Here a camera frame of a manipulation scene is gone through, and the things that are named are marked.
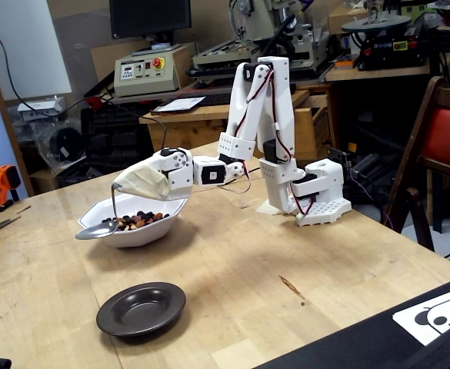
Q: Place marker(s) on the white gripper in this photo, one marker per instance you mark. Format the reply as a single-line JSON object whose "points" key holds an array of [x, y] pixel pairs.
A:
{"points": [[178, 177]]}

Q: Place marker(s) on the trail mix pile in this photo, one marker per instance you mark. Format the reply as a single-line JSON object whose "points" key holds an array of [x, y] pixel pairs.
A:
{"points": [[140, 221]]}

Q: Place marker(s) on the white octagonal bowl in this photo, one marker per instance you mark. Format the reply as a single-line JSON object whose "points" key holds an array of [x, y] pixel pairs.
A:
{"points": [[140, 240]]}

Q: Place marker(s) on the metal spoon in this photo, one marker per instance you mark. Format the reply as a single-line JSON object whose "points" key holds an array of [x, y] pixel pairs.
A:
{"points": [[95, 232]]}

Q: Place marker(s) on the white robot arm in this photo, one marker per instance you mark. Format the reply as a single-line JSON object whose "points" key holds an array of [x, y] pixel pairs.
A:
{"points": [[282, 96]]}

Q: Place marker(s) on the small black plate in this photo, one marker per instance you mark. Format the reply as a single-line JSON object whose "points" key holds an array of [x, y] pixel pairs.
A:
{"points": [[142, 309]]}

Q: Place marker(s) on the black storage crate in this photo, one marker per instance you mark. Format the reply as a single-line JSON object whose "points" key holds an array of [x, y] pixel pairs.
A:
{"points": [[113, 134]]}

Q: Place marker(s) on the wooden workbench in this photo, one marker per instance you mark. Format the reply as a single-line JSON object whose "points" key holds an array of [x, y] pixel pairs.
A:
{"points": [[186, 134]]}

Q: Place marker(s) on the white paper sheet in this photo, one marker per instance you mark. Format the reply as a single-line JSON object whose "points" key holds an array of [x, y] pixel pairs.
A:
{"points": [[180, 104]]}

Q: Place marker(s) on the plastic bag with black spool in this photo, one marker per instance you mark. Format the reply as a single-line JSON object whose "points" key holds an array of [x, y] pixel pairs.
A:
{"points": [[65, 144]]}

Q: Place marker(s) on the black keyboard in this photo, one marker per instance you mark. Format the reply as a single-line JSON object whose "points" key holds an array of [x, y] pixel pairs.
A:
{"points": [[217, 98]]}

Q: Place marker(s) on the beige control box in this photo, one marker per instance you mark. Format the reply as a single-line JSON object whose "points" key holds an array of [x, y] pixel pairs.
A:
{"points": [[147, 73]]}

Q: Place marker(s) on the beige tape flap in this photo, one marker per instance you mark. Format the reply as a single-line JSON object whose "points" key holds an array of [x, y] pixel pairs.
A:
{"points": [[267, 209]]}

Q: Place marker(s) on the small white box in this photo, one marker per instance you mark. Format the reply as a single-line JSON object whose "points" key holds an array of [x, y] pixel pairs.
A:
{"points": [[40, 105]]}

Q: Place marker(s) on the orange and black tool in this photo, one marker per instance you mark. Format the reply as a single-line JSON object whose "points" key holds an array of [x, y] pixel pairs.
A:
{"points": [[3, 184]]}

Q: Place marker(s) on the black computer monitor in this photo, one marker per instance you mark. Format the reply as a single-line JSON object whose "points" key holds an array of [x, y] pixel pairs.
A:
{"points": [[149, 17]]}

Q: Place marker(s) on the white board panel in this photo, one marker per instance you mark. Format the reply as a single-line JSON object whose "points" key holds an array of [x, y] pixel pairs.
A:
{"points": [[24, 46]]}

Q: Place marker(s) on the beige milling machine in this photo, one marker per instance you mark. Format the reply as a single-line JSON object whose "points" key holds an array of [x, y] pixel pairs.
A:
{"points": [[255, 23]]}

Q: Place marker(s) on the small orange box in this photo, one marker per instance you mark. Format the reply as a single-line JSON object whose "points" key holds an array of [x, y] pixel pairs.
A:
{"points": [[345, 61]]}

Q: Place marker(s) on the wooden shelf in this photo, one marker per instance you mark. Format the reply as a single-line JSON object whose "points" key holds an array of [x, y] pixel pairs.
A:
{"points": [[363, 74]]}

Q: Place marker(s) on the brown cardboard box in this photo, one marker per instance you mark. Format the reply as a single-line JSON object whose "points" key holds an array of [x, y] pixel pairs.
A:
{"points": [[344, 17]]}

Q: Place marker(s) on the black laptop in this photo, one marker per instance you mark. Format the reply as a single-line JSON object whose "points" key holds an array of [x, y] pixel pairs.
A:
{"points": [[344, 346]]}

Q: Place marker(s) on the black scroll saw machine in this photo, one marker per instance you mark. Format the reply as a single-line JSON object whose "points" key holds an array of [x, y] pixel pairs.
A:
{"points": [[386, 46]]}

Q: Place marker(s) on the wooden chair with red cushion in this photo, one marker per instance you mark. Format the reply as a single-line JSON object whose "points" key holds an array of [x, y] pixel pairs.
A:
{"points": [[447, 134]]}

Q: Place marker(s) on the white panda sticker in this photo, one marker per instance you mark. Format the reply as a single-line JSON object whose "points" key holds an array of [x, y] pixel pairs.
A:
{"points": [[432, 319]]}

